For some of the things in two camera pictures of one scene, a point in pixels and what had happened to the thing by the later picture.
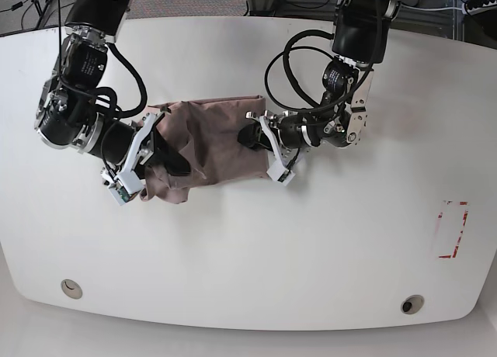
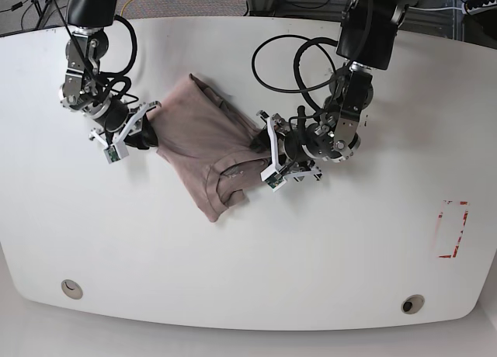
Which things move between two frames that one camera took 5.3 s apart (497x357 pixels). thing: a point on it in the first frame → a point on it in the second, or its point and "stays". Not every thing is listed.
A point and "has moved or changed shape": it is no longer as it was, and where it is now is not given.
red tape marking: [461, 232] stays
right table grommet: [412, 304] stays
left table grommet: [72, 289] stays
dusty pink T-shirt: [206, 132] has moved or changed shape
